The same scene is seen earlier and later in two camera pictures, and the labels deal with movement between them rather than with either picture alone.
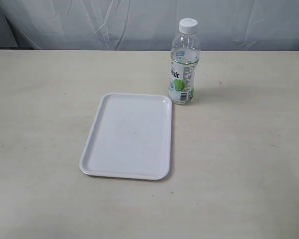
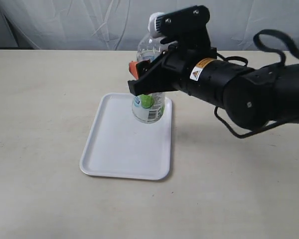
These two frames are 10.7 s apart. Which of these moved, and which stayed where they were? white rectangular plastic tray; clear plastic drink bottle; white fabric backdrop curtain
Moved: clear plastic drink bottle
Stayed: white rectangular plastic tray; white fabric backdrop curtain
